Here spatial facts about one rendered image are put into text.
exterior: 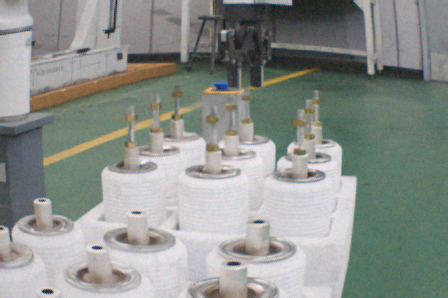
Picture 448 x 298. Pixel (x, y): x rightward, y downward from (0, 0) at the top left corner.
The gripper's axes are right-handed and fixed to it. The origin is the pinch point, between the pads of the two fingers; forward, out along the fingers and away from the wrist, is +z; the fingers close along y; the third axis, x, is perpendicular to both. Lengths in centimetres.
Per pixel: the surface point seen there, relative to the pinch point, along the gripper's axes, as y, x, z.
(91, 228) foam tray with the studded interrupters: 35.1, -3.8, 17.5
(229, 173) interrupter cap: 22.3, 11.3, 9.6
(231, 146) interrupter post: 12.0, 5.0, 8.4
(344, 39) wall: -448, -174, 7
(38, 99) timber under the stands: -132, -213, 30
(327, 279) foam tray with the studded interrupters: 23.0, 27.8, 22.5
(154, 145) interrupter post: 16.3, -6.2, 8.8
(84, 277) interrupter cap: 63, 23, 10
